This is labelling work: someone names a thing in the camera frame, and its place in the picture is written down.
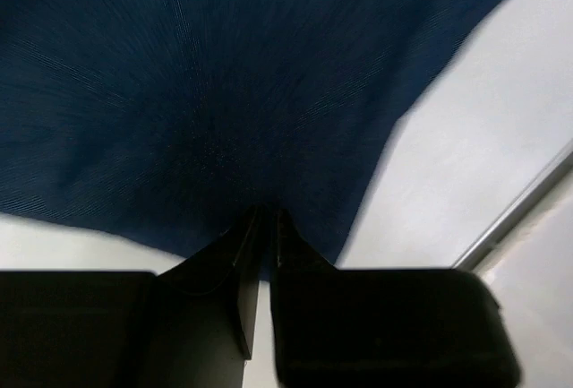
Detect aluminium table frame rail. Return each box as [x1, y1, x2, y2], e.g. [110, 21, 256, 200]
[452, 140, 572, 271]

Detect dark blue denim trousers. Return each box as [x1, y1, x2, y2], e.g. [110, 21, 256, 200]
[1, 0, 503, 261]

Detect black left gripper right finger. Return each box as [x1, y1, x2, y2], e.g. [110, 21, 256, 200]
[270, 212, 522, 388]

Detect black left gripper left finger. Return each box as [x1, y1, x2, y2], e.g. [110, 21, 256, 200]
[1, 208, 262, 387]

